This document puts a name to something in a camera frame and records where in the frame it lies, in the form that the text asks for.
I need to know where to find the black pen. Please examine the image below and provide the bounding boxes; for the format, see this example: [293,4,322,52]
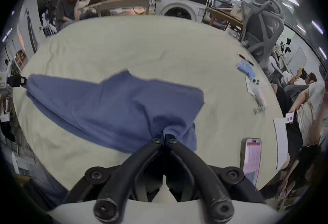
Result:
[237,53,254,66]

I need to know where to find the white washing machine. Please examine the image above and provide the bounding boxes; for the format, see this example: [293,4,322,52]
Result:
[155,0,208,22]

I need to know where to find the bed with beige sheet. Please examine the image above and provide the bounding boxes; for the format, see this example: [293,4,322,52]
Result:
[12,15,289,194]

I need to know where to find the grey office chair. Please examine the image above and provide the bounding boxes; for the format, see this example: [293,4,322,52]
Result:
[240,0,285,75]

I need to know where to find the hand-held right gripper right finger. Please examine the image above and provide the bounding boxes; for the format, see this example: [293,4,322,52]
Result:
[165,138,266,223]

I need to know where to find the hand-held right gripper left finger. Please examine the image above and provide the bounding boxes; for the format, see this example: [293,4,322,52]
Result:
[64,137,165,223]

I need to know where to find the wooden table with laptops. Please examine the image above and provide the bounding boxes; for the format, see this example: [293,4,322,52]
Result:
[79,0,155,17]

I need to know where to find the white phone with pink strap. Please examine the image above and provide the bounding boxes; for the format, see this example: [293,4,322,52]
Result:
[245,76,267,111]

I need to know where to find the phone with pink screen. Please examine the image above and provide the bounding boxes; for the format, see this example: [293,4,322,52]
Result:
[240,138,262,186]

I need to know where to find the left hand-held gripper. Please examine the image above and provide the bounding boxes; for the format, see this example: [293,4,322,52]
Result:
[0,70,28,88]

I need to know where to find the white paper sheet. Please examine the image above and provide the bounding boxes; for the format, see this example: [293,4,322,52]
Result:
[273,117,289,171]

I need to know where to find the blue shirt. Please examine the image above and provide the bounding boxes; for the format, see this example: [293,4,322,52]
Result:
[26,70,205,154]

